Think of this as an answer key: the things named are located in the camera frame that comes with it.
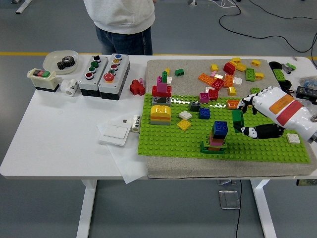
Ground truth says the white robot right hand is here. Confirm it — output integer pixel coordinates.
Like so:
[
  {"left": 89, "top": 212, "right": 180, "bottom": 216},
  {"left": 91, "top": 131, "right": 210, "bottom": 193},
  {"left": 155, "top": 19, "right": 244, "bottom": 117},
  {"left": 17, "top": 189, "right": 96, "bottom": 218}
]
[{"left": 234, "top": 85, "right": 317, "bottom": 143}]

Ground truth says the dark green long brick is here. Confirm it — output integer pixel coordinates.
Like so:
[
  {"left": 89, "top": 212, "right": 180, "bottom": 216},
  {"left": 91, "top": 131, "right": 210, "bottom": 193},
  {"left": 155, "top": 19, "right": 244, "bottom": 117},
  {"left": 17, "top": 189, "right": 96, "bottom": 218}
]
[{"left": 232, "top": 110, "right": 246, "bottom": 133}]

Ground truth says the orange flat long brick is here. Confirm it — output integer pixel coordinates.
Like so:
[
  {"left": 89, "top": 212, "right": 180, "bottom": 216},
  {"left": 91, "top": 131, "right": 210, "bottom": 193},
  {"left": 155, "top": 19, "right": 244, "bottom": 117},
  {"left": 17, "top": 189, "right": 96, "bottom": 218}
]
[{"left": 227, "top": 99, "right": 242, "bottom": 110}]

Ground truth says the orange rectangular brick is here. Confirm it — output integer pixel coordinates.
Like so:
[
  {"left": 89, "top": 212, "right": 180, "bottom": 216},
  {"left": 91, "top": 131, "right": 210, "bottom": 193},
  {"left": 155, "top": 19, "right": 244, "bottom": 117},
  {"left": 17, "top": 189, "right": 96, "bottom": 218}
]
[{"left": 224, "top": 73, "right": 235, "bottom": 89}]

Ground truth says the large blue square brick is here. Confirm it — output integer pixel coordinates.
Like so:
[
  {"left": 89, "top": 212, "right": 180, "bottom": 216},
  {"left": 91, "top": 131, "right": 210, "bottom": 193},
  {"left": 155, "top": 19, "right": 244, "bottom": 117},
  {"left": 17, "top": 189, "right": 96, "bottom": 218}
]
[{"left": 212, "top": 120, "right": 229, "bottom": 136}]

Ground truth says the large red brick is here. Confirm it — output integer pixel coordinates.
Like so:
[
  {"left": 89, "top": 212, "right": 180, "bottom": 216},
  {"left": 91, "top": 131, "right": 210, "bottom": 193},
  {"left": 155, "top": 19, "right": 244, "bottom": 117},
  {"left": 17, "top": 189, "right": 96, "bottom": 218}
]
[{"left": 223, "top": 61, "right": 236, "bottom": 74}]

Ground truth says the pink stacked brick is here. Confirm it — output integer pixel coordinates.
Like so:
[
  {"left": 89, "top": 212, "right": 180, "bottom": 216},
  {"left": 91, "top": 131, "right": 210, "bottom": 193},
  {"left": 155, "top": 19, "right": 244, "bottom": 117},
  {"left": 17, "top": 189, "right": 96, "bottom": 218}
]
[{"left": 209, "top": 135, "right": 226, "bottom": 147}]

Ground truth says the green flat base brick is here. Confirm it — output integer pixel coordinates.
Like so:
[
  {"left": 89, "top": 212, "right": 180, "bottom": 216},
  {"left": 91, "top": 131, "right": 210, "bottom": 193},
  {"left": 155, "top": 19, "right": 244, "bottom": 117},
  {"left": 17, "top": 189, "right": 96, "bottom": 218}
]
[{"left": 200, "top": 135, "right": 227, "bottom": 155}]

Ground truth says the yellow flat square brick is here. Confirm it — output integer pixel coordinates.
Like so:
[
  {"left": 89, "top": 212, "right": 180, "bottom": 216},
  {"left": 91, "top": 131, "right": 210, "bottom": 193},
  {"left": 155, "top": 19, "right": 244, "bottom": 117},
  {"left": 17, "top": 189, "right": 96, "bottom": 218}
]
[{"left": 177, "top": 119, "right": 192, "bottom": 131}]

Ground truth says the green studded baseplate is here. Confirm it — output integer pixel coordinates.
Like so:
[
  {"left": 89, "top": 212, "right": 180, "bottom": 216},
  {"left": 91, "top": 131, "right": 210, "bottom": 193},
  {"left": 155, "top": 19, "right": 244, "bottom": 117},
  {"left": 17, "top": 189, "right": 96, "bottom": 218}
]
[{"left": 137, "top": 93, "right": 312, "bottom": 164}]

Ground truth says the yellow domed brick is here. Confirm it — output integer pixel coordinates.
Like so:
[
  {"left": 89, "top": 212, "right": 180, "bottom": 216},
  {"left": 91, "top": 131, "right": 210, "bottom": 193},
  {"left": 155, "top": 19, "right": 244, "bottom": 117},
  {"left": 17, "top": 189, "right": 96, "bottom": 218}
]
[{"left": 150, "top": 105, "right": 172, "bottom": 118}]

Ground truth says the tall pink brick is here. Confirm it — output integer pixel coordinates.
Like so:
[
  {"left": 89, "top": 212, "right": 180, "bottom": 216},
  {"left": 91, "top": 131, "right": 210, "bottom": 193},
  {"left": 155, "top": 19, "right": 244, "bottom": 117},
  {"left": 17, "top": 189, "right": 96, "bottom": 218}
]
[{"left": 156, "top": 76, "right": 168, "bottom": 93}]

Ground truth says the red wide brick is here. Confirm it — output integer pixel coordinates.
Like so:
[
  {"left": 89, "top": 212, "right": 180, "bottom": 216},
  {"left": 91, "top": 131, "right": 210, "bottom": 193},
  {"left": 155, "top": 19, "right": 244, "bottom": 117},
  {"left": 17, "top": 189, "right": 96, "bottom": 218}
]
[{"left": 152, "top": 85, "right": 173, "bottom": 98}]

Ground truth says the grey brick with dark wedge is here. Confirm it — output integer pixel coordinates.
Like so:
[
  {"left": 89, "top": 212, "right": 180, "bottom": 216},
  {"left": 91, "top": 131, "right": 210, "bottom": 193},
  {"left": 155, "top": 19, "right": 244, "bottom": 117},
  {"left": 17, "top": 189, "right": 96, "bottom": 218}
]
[{"left": 152, "top": 96, "right": 172, "bottom": 105}]

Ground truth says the red cross-shaped brick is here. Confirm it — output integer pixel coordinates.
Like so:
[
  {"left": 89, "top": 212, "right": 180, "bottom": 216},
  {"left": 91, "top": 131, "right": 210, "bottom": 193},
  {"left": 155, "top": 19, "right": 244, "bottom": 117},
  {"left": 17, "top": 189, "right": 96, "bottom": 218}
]
[{"left": 129, "top": 79, "right": 147, "bottom": 96}]

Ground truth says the black electronic box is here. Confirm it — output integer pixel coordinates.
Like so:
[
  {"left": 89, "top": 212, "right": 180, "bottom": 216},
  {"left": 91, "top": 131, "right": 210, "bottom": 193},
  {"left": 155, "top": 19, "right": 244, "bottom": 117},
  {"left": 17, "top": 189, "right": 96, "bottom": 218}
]
[{"left": 295, "top": 86, "right": 317, "bottom": 101}]

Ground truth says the clear plastic bag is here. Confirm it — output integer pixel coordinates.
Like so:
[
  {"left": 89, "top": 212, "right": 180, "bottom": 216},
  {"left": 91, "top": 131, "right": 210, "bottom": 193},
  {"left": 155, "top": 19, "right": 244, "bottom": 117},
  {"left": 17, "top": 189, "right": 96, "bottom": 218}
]
[{"left": 302, "top": 99, "right": 317, "bottom": 116}]

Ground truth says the clear bag of blue parts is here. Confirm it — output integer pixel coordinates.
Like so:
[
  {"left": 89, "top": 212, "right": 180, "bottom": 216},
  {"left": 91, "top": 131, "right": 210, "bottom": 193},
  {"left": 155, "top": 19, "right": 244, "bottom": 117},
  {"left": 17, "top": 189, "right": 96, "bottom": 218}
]
[{"left": 299, "top": 75, "right": 317, "bottom": 90}]

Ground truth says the table control panel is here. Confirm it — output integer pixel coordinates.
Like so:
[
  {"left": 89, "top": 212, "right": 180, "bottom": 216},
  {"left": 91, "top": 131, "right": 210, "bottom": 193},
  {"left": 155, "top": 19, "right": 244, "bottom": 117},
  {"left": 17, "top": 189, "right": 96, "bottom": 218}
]
[{"left": 296, "top": 178, "right": 317, "bottom": 186}]

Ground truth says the grey-brown mat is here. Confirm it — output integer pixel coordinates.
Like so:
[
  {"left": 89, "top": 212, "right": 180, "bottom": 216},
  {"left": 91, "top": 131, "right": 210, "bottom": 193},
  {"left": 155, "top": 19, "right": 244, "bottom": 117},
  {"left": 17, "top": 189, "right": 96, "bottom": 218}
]
[{"left": 145, "top": 59, "right": 317, "bottom": 179}]

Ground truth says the white table leg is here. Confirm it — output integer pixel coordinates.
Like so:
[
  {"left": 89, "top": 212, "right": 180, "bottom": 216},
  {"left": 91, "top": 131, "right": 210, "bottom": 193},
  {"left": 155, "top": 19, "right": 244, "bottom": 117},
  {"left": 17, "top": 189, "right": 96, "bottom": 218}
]
[
  {"left": 76, "top": 178, "right": 98, "bottom": 238},
  {"left": 250, "top": 178, "right": 277, "bottom": 238}
]

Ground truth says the metal floor socket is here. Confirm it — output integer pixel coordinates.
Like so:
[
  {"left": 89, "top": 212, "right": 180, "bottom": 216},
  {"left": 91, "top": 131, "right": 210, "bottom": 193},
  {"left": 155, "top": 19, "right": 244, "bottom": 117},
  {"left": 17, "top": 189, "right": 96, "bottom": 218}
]
[{"left": 218, "top": 190, "right": 240, "bottom": 210}]

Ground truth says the white printed cylinder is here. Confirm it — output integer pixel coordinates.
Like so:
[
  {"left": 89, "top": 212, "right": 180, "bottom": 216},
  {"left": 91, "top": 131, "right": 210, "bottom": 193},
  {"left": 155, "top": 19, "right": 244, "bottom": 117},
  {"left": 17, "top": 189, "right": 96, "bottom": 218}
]
[{"left": 130, "top": 114, "right": 141, "bottom": 133}]

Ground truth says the white paper sheet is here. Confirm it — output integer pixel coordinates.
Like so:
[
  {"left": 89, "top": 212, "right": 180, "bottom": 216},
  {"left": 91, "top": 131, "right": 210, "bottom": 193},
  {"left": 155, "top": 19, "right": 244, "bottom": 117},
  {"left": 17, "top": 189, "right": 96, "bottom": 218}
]
[{"left": 97, "top": 114, "right": 149, "bottom": 184}]

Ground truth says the grey emergency-stop button box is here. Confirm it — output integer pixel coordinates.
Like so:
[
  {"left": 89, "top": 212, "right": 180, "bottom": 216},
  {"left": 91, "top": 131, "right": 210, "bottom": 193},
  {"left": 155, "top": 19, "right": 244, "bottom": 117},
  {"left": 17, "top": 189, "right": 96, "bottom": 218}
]
[{"left": 98, "top": 53, "right": 131, "bottom": 100}]

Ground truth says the person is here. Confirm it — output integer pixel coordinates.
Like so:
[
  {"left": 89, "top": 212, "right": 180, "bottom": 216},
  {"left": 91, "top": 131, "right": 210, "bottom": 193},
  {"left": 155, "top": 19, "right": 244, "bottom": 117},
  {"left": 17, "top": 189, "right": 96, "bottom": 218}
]
[{"left": 83, "top": 0, "right": 156, "bottom": 56}]

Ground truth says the grey four-button box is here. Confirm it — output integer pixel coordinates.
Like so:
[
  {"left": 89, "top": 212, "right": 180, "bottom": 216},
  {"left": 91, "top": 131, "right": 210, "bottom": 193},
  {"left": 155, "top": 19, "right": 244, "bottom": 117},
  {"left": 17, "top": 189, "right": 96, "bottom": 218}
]
[{"left": 78, "top": 55, "right": 109, "bottom": 97}]

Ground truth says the white pipe tee fitting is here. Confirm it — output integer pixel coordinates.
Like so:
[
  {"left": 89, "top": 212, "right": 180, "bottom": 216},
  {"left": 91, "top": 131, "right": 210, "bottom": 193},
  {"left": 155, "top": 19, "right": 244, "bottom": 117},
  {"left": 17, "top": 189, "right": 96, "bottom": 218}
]
[{"left": 60, "top": 78, "right": 79, "bottom": 96}]

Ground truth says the black steel gear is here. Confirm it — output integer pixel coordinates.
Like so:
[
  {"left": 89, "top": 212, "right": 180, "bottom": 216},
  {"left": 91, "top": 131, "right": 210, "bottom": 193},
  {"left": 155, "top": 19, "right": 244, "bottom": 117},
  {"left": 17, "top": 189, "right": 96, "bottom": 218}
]
[
  {"left": 56, "top": 60, "right": 70, "bottom": 71},
  {"left": 62, "top": 56, "right": 76, "bottom": 68}
]

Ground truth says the white plastic bowl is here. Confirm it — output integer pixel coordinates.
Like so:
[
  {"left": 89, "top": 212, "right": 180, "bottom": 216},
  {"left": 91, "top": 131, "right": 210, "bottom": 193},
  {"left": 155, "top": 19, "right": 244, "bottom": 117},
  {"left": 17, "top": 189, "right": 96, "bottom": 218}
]
[{"left": 43, "top": 50, "right": 80, "bottom": 75}]

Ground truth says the white table foot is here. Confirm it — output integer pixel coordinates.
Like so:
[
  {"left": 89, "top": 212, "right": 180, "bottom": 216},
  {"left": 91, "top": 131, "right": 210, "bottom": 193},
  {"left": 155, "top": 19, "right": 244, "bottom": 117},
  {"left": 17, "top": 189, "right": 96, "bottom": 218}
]
[{"left": 15, "top": 0, "right": 33, "bottom": 14}]

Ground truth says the black floor cable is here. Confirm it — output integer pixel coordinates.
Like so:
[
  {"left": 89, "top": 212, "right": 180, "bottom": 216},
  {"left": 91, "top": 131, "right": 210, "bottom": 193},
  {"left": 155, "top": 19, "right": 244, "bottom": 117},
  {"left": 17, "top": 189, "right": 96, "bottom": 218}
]
[
  {"left": 219, "top": 0, "right": 317, "bottom": 53},
  {"left": 247, "top": 0, "right": 317, "bottom": 20}
]

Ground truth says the black hanging cable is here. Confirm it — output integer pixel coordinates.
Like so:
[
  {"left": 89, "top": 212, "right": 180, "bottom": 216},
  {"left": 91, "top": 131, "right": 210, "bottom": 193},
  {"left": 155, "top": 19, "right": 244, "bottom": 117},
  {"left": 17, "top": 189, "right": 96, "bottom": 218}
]
[{"left": 234, "top": 178, "right": 242, "bottom": 238}]

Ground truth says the white floor cable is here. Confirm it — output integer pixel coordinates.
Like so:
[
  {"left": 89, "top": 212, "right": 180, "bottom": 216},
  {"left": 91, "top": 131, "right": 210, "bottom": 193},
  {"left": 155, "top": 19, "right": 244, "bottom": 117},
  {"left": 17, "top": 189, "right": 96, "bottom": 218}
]
[{"left": 208, "top": 0, "right": 237, "bottom": 8}]

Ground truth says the white wall switch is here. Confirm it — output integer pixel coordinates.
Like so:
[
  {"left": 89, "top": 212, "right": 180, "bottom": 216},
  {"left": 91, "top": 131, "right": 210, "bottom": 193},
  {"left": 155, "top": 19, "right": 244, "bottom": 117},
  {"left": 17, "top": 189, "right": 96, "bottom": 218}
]
[{"left": 99, "top": 121, "right": 131, "bottom": 147}]

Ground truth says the cream red-green switch box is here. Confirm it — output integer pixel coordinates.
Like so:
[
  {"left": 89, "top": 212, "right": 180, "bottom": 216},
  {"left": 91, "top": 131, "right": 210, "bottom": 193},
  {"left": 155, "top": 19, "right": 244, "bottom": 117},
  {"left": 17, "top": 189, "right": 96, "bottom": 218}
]
[{"left": 27, "top": 68, "right": 62, "bottom": 93}]

